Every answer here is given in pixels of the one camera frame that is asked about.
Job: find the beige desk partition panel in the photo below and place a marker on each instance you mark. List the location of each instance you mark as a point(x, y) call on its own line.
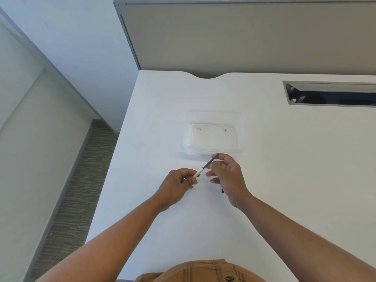
point(249, 38)

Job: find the dark grey pen refill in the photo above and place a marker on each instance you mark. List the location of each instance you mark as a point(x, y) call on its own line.
point(209, 163)

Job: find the person's right forearm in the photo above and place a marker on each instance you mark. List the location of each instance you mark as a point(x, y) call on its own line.
point(308, 240)

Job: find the clear plastic container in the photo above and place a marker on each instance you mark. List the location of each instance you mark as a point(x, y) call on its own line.
point(213, 139)

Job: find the brown plaid shirt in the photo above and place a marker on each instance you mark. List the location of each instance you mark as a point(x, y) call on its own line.
point(196, 273)

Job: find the person's left hand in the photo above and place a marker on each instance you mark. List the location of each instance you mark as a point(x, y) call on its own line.
point(173, 187)

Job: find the person's left forearm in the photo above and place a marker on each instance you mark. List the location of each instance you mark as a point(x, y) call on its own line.
point(102, 249)

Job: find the person's right hand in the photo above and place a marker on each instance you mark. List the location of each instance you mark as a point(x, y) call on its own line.
point(232, 182)

